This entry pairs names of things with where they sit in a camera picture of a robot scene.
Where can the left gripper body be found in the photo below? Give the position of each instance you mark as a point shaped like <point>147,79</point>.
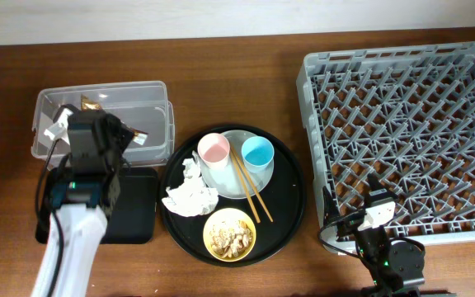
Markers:
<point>123,136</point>

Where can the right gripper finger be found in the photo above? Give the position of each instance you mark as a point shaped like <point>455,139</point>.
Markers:
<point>378,192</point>
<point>331,211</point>

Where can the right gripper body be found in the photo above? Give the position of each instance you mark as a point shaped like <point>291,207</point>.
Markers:
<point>350,224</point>

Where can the gold snack wrapper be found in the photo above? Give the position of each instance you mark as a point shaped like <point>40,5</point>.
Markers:
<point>87,105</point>

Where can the yellow bowl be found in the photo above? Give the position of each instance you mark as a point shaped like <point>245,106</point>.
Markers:
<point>228,214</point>

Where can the food scraps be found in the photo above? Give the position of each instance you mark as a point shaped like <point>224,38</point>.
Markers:
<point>230,239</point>

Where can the white napkin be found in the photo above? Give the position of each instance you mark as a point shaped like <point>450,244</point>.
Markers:
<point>192,197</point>

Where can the pink cup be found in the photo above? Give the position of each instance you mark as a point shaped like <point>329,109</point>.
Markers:
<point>214,150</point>

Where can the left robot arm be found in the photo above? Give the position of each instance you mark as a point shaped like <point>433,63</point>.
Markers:
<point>80,198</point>

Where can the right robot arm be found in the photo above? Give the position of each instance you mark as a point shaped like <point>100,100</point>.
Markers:
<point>395,264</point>

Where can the grey dishwasher rack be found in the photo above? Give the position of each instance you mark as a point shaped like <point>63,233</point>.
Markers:
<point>406,114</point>

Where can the clear plastic bin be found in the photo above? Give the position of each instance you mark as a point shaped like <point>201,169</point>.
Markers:
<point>140,105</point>

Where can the black rectangular tray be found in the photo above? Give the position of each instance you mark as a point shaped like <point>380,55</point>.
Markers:
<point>132,220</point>

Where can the left wooden chopstick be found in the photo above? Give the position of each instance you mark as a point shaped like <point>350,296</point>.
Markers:
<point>243,184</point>

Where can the wooden chopstick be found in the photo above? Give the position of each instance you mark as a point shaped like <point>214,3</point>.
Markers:
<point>243,184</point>
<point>247,177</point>

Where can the blue cup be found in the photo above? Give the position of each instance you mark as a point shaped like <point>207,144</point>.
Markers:
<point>257,153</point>

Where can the round black tray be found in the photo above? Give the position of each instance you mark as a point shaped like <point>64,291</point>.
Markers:
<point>284,195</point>

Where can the light grey plate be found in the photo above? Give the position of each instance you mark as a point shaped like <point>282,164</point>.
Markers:
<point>225,180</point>

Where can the right wooden chopstick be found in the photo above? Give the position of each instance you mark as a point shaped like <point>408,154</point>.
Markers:
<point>247,177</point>

